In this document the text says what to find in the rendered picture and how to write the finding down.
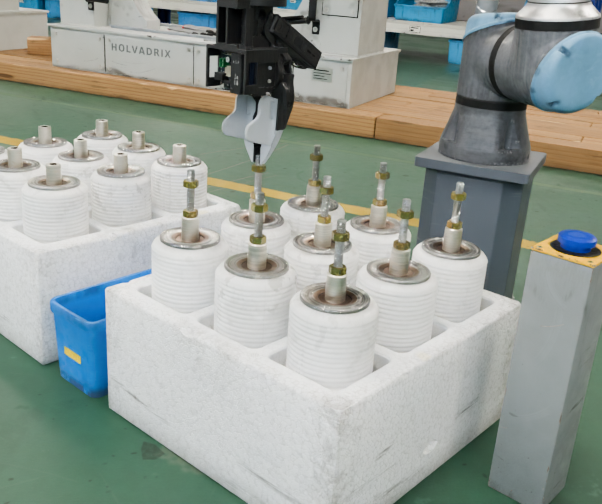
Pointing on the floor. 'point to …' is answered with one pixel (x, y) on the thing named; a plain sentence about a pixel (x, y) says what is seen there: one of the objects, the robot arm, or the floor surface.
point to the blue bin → (85, 335)
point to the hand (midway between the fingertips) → (262, 152)
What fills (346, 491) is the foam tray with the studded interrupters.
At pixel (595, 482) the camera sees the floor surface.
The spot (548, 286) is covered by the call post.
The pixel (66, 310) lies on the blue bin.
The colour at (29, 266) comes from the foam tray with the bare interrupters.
